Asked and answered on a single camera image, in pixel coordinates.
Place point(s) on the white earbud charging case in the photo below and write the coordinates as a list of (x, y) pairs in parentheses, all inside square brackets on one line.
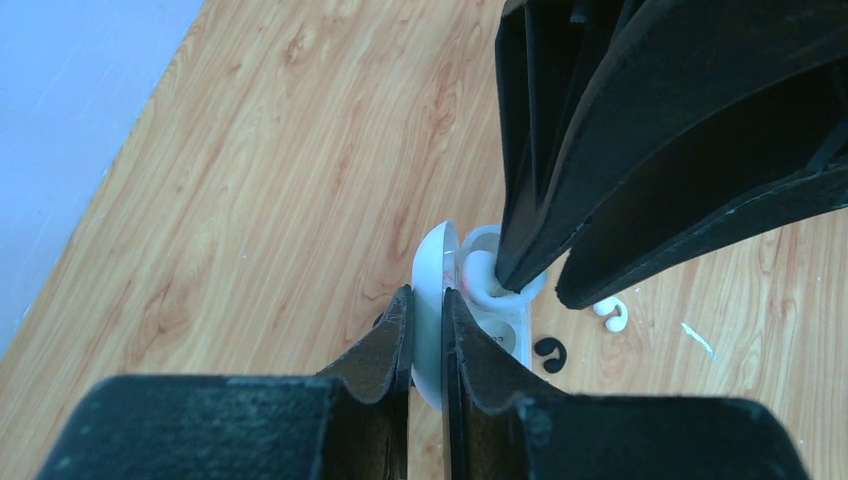
[(437, 265)]

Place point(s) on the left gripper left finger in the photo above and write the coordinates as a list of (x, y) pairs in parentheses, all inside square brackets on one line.
[(346, 421)]

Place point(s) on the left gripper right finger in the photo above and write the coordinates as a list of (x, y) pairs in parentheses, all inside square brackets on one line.
[(501, 421)]

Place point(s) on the right black earbud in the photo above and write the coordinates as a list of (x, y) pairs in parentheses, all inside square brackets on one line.
[(553, 352)]

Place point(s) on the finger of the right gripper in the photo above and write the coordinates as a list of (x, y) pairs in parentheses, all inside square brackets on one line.
[(589, 90), (776, 157)]

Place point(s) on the white scrap on table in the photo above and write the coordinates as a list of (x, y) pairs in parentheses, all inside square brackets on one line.
[(691, 332)]

